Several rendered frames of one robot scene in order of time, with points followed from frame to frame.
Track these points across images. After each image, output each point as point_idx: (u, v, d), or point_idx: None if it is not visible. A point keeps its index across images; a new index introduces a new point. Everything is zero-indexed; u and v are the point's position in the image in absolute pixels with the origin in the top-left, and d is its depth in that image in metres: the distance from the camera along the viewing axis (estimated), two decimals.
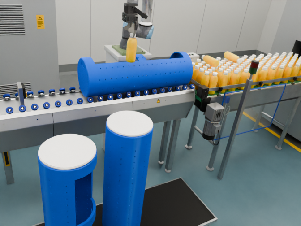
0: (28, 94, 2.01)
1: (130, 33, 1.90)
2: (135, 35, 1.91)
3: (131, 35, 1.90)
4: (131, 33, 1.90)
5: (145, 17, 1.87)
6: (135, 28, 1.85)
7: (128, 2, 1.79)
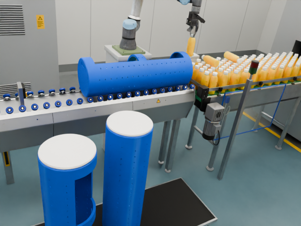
0: (28, 94, 2.01)
1: None
2: None
3: None
4: None
5: (204, 22, 2.48)
6: (196, 30, 2.46)
7: (192, 11, 2.39)
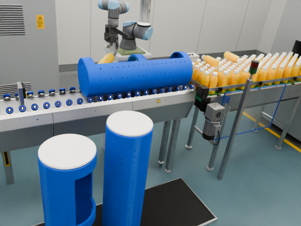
0: (28, 94, 2.01)
1: None
2: None
3: None
4: None
5: (126, 37, 2.01)
6: (116, 47, 2.00)
7: (109, 24, 1.93)
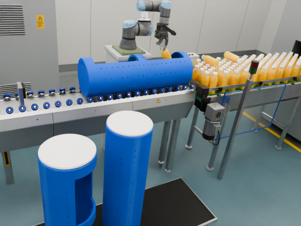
0: (28, 94, 2.01)
1: None
2: None
3: None
4: None
5: (174, 34, 2.19)
6: (165, 43, 2.18)
7: (160, 23, 2.11)
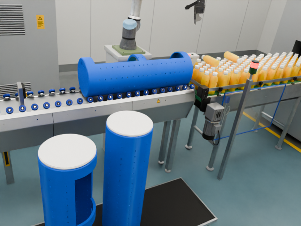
0: (28, 94, 2.01)
1: None
2: None
3: None
4: None
5: None
6: None
7: None
